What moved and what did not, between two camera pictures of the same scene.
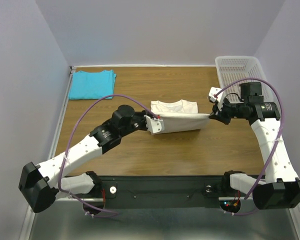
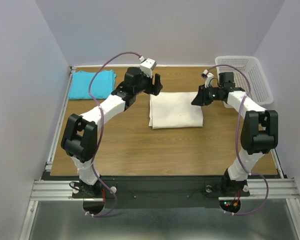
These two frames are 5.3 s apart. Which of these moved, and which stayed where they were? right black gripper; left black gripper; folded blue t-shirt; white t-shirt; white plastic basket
Moved: left black gripper; white t-shirt; right black gripper
Stayed: folded blue t-shirt; white plastic basket
